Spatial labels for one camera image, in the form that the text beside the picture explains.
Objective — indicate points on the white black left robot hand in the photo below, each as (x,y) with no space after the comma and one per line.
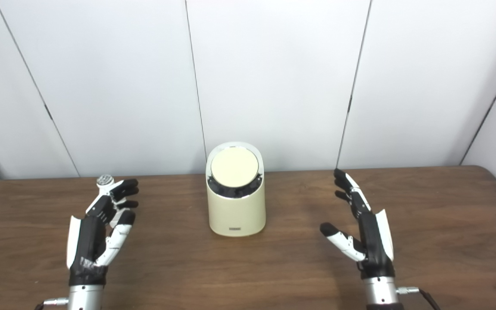
(86,241)

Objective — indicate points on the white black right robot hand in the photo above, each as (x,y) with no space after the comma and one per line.
(373,245)

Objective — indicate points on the small white plastic bottle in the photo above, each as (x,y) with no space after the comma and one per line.
(104,180)

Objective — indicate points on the cream round bin lid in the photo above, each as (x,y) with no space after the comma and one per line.
(234,167)

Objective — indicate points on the cream-colored bin body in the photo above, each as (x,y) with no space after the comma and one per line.
(236,215)

